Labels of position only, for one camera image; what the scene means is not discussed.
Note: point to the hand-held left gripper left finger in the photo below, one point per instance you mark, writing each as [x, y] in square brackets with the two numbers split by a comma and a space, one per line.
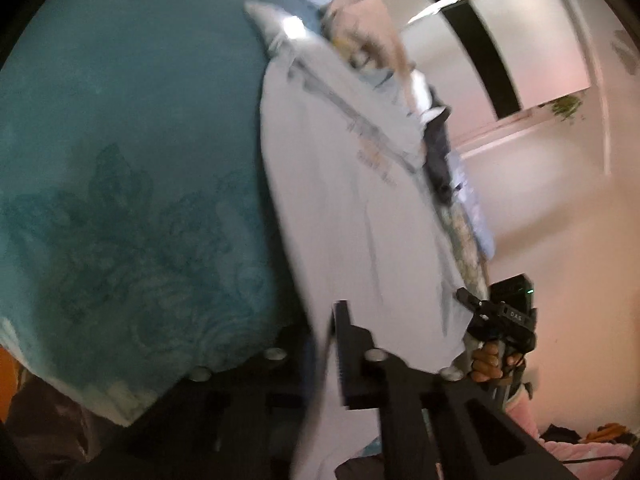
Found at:
[240, 395]

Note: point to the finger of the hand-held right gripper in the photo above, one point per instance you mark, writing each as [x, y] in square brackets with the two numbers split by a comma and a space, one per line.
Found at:
[472, 300]

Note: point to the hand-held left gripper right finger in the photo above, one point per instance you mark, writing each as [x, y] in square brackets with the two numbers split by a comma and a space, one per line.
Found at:
[360, 370]

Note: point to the light blue garment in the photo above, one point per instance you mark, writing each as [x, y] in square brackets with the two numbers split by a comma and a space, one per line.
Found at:
[350, 210]

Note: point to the beige fuzzy sweater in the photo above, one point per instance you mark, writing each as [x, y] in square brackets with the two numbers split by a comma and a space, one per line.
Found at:
[370, 25]

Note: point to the person's right hand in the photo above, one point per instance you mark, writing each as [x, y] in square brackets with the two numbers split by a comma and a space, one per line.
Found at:
[485, 365]

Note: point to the black garment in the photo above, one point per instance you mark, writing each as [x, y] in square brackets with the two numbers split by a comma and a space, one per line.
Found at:
[440, 155]

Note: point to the pink cloth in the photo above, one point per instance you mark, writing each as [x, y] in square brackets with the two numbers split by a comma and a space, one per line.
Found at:
[590, 450]

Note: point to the white garment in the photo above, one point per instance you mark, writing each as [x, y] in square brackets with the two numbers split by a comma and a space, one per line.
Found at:
[424, 95]

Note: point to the white wardrobe with black stripe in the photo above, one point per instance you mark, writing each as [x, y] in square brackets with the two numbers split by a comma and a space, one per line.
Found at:
[540, 35]

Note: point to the teal floral blanket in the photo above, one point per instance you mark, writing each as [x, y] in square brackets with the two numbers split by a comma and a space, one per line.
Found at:
[125, 135]

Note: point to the green leaf wall sticker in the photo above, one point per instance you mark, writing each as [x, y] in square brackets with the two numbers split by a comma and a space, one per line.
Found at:
[567, 107]

